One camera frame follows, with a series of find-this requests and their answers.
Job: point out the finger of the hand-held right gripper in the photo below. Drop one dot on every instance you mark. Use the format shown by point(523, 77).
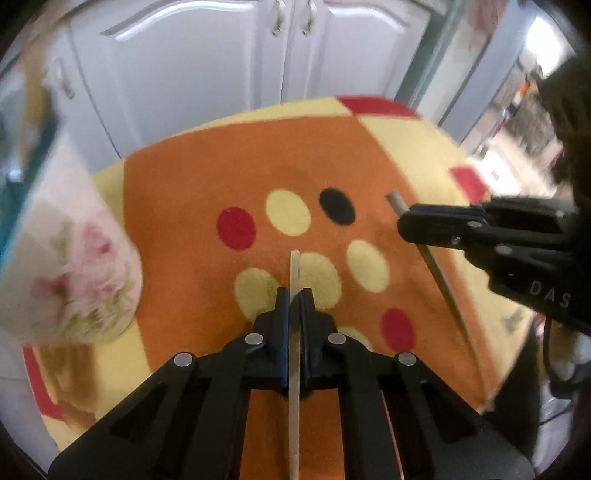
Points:
point(448, 210)
point(438, 230)

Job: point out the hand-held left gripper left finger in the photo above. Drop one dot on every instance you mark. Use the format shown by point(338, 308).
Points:
point(277, 323)

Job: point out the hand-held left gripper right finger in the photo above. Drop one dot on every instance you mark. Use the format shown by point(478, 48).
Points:
point(308, 323)

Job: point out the grey chopstick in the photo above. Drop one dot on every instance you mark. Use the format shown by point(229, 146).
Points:
point(443, 281)

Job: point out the pale wooden chopstick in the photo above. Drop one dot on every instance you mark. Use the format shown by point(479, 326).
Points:
point(294, 272)

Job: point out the white floral utensil cup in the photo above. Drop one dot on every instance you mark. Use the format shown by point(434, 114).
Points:
point(83, 258)

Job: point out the orange printed mat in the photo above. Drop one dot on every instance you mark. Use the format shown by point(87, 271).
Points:
point(184, 207)

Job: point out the white refrigerator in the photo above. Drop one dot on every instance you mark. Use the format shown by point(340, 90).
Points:
point(498, 55)

